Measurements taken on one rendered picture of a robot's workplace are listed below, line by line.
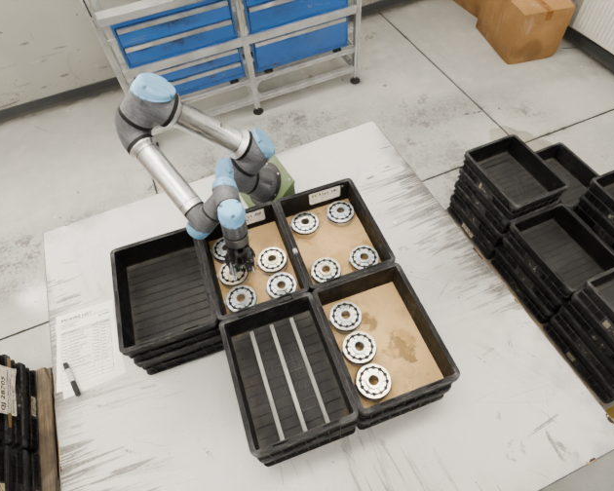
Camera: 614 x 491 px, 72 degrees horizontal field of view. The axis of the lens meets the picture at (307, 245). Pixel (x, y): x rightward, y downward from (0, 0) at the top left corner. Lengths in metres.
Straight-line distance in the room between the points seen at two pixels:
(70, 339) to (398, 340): 1.16
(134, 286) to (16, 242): 1.75
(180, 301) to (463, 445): 1.00
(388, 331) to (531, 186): 1.25
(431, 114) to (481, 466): 2.54
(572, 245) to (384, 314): 1.20
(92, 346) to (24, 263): 1.48
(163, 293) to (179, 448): 0.50
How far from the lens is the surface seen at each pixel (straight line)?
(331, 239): 1.56
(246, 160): 1.59
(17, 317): 2.94
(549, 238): 2.34
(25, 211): 3.43
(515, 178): 2.37
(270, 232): 1.60
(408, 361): 1.37
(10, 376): 2.31
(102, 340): 1.73
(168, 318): 1.52
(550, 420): 1.58
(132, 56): 3.06
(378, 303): 1.44
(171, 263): 1.63
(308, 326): 1.40
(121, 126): 1.48
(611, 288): 2.16
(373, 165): 1.99
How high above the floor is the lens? 2.11
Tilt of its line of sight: 56 degrees down
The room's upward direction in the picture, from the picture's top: 6 degrees counter-clockwise
